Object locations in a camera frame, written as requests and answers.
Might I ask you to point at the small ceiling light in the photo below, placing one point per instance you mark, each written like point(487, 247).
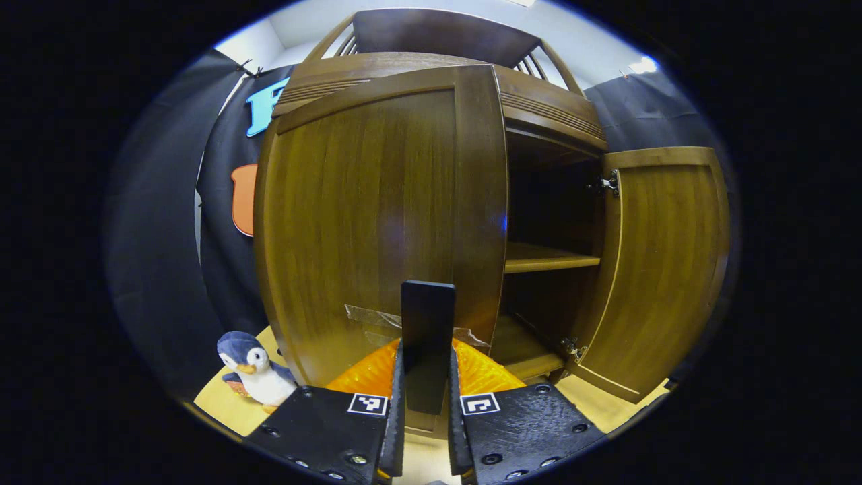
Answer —
point(643, 65)

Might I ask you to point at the wooden shoe cabinet door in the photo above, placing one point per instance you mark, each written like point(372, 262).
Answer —
point(667, 269)
point(350, 222)

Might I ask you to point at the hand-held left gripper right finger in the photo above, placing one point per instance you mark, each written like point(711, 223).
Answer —
point(456, 431)

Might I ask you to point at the penguin plush toy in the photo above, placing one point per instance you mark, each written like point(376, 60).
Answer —
point(266, 377)

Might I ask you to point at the metal door hinge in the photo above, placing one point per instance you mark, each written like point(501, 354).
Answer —
point(574, 348)
point(609, 183)

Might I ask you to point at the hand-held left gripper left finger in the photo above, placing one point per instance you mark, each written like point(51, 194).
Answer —
point(396, 431)

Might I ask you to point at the wooden cabinet drawer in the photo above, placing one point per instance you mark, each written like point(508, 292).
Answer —
point(552, 108)

